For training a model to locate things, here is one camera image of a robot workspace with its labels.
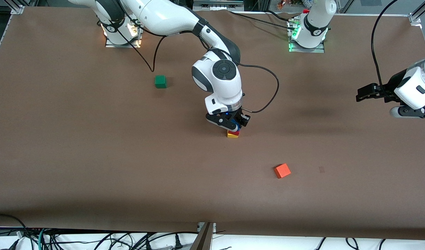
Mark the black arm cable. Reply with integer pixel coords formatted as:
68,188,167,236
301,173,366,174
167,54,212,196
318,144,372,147
371,0,400,91
115,21,280,114

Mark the orange cube block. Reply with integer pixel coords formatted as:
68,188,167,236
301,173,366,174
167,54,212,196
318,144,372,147
274,163,291,179

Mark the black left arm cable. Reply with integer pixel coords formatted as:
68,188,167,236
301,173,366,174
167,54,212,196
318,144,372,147
371,0,400,91

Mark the black base cable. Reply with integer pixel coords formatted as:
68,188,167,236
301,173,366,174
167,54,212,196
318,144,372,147
229,10,297,31

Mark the brown table cover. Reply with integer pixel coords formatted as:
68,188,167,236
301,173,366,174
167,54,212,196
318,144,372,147
0,7,425,240

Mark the black looped floor cable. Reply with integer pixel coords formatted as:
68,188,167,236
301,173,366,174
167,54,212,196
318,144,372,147
0,214,30,241

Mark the aluminium frame rail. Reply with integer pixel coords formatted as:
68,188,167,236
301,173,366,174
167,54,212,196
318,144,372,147
193,0,244,10

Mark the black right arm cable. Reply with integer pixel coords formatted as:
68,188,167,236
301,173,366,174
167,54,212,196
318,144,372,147
115,21,280,114

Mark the metal frame post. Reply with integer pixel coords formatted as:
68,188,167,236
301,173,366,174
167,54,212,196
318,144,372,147
190,222,216,250

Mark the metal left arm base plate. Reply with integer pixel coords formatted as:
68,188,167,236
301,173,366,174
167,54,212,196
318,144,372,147
288,20,326,53

